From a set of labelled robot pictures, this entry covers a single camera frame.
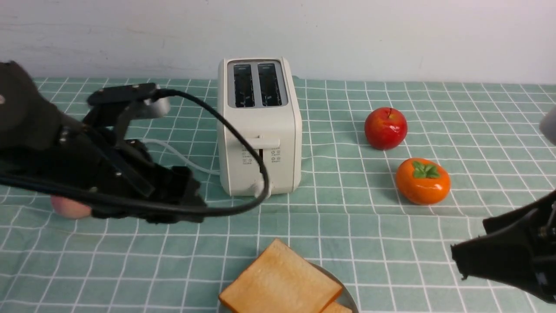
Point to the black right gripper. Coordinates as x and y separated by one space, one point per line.
517 249

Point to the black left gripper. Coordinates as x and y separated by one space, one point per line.
126 169

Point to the toast slice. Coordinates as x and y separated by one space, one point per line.
335 307
280 254

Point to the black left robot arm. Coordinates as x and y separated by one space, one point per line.
90 160

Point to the orange persimmon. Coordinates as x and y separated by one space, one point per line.
422 181

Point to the pink peach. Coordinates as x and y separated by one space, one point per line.
69 209

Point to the green checkered tablecloth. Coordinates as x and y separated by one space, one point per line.
347 214

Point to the white two-slot toaster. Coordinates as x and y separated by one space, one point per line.
258 98

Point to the red apple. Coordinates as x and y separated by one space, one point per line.
385 128

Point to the light green plate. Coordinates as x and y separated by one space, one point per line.
347 295

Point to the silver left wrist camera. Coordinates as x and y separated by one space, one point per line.
116 107

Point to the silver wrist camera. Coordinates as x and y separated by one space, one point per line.
116 107
547 126

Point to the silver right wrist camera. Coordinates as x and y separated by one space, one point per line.
547 126

